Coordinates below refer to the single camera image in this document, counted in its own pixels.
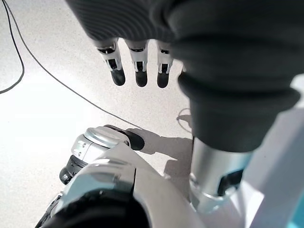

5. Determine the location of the white medical cart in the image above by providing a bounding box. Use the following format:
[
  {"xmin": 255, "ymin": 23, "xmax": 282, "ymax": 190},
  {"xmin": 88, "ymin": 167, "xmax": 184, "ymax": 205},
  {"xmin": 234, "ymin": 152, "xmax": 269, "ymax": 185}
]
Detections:
[{"xmin": 190, "ymin": 73, "xmax": 304, "ymax": 228}]

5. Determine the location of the thin black cable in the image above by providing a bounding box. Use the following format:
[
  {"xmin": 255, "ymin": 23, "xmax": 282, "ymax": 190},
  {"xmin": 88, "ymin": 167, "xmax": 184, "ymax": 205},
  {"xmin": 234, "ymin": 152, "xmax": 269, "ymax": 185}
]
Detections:
[
  {"xmin": 4, "ymin": 0, "xmax": 144, "ymax": 131},
  {"xmin": 0, "ymin": 0, "xmax": 25, "ymax": 95}
]

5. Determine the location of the left silver robot leg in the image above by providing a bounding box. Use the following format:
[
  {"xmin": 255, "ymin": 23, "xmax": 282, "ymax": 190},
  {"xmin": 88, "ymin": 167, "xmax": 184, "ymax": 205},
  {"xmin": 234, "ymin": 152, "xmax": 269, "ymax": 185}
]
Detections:
[{"xmin": 35, "ymin": 124, "xmax": 198, "ymax": 228}]

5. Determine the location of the left dark robot hand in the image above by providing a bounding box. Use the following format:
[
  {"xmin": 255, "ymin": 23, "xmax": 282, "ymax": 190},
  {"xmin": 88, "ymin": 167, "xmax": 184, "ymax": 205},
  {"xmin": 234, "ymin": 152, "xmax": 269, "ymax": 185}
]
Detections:
[{"xmin": 64, "ymin": 0, "xmax": 304, "ymax": 214}]

